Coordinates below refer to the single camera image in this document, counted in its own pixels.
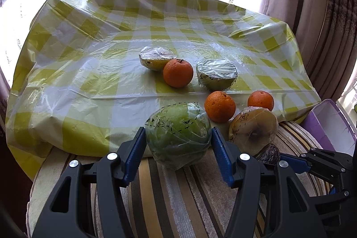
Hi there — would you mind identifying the striped seat cushion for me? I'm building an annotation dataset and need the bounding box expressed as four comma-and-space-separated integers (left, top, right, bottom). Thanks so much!
26, 121, 335, 238

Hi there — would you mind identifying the plastic-wrapped halved fruit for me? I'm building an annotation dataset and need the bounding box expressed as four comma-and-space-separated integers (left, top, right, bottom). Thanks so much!
196, 58, 238, 91
139, 46, 177, 71

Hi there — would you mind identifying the yellow checked plastic tablecloth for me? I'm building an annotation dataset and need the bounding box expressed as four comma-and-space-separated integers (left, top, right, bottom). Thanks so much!
6, 0, 322, 180

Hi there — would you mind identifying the plastic-wrapped green apple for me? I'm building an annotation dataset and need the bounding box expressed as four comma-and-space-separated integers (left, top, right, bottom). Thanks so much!
145, 103, 212, 170

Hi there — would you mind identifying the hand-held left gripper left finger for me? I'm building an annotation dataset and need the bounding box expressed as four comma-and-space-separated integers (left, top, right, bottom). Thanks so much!
32, 126, 147, 238

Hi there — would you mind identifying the plastic-wrapped browned apple half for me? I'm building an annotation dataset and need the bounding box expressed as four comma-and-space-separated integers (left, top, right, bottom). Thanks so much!
229, 106, 279, 156

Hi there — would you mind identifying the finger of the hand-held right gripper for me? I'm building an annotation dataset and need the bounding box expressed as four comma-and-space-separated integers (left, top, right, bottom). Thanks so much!
316, 188, 357, 230
280, 147, 357, 191

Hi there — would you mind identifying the dark brown shrivelled fruit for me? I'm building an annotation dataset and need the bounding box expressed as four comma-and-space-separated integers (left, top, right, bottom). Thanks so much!
254, 143, 280, 164

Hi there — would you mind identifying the beige patterned curtain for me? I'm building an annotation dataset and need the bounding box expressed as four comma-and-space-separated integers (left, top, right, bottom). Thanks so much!
258, 0, 357, 100

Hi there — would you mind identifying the orange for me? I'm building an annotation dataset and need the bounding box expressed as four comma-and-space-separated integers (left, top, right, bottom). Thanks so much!
204, 91, 236, 123
163, 59, 194, 88
247, 90, 274, 112

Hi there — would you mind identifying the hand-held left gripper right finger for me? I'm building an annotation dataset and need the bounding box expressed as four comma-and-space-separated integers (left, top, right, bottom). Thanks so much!
210, 126, 327, 238

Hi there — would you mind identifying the purple and white cardboard box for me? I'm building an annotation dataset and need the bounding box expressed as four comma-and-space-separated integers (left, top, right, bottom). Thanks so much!
301, 99, 357, 153

